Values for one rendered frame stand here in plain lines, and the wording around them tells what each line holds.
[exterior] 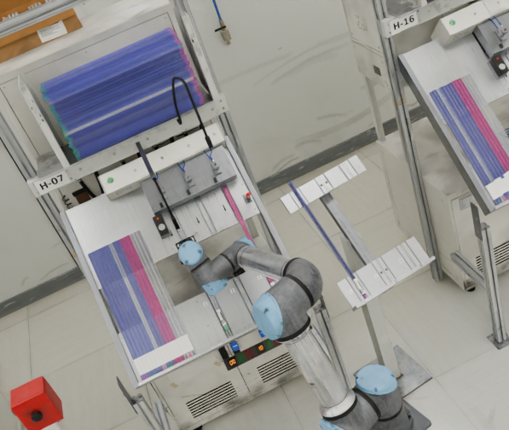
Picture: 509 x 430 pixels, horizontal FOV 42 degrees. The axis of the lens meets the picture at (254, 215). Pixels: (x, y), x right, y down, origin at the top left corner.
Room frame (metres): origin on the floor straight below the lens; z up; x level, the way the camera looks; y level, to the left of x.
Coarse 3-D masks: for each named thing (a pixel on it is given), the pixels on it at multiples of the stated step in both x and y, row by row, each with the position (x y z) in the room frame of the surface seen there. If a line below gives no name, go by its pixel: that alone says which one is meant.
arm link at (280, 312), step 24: (288, 288) 1.40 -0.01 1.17; (264, 312) 1.36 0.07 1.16; (288, 312) 1.35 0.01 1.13; (288, 336) 1.33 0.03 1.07; (312, 336) 1.36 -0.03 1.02; (312, 360) 1.32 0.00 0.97; (312, 384) 1.31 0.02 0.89; (336, 384) 1.30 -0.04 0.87; (336, 408) 1.27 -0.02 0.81; (360, 408) 1.27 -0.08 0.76
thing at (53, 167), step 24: (72, 0) 2.31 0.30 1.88; (0, 24) 2.27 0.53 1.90; (24, 24) 2.28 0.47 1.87; (24, 96) 2.20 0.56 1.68; (216, 96) 2.27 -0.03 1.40; (48, 120) 2.35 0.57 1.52; (168, 120) 2.25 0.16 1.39; (120, 144) 2.23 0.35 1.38; (48, 168) 2.25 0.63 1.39; (48, 192) 2.22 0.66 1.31; (120, 384) 1.77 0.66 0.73
